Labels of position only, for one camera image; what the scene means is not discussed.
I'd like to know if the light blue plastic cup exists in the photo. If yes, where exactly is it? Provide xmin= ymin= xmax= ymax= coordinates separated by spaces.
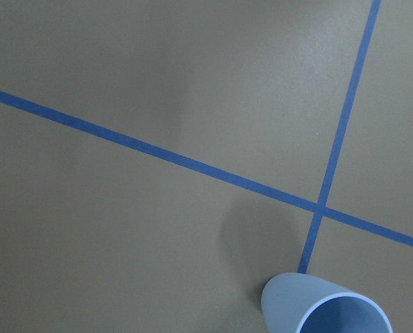
xmin=261 ymin=273 xmax=393 ymax=333

